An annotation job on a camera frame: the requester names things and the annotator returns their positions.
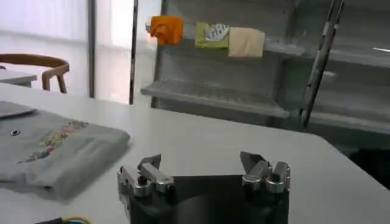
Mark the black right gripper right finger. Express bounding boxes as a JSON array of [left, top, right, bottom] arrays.
[[239, 151, 292, 195]]

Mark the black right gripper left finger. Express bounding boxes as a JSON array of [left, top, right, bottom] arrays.
[[117, 153, 176, 198]]

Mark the grey printed t-shirt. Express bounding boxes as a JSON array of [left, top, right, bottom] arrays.
[[0, 101, 132, 202]]

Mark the grey metal shelf rack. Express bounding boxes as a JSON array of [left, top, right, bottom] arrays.
[[140, 0, 390, 136]]

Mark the silver metal stand pole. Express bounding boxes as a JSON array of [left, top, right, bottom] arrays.
[[296, 0, 347, 133]]

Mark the brown wooden chair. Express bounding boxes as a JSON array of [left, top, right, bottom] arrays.
[[0, 53, 71, 94]]

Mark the yellow and blue cable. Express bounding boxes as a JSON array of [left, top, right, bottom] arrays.
[[34, 216, 93, 224]]

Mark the thin dark window post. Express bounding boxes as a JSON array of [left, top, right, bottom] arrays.
[[128, 0, 140, 105]]

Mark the thick dark window post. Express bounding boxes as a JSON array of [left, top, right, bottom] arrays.
[[87, 0, 98, 99]]

